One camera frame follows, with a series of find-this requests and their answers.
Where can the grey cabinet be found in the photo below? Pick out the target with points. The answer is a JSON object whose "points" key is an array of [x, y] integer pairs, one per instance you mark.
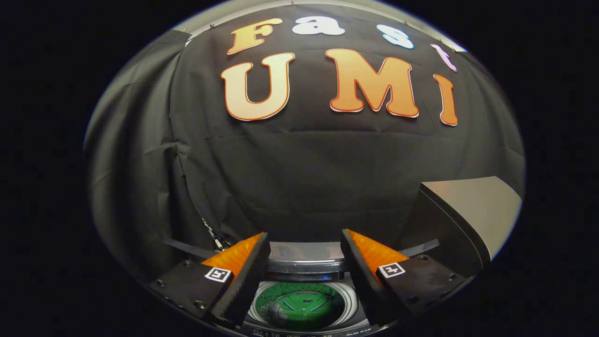
{"points": [[477, 210]]}

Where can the green polo shirt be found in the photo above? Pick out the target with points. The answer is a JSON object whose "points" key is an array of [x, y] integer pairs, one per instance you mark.
{"points": [[304, 306]]}

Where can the grey washing machine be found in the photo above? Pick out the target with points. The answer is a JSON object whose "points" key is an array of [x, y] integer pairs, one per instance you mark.
{"points": [[304, 264]]}

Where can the black backdrop cloth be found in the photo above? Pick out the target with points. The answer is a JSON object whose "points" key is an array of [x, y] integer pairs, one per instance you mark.
{"points": [[304, 178]]}

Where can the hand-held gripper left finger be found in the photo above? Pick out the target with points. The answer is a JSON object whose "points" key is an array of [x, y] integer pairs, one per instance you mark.
{"points": [[243, 285]]}

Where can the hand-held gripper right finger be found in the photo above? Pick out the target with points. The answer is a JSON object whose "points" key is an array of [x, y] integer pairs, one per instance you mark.
{"points": [[362, 281]]}

